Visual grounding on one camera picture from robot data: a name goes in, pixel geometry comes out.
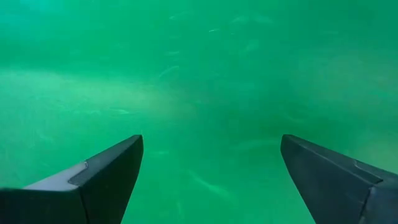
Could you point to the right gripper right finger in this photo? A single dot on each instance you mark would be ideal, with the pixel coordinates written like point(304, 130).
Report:
point(342, 193)

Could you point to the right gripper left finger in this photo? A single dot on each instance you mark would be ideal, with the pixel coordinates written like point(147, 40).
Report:
point(93, 193)

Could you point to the green table mat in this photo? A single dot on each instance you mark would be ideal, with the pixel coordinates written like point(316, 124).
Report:
point(199, 77)

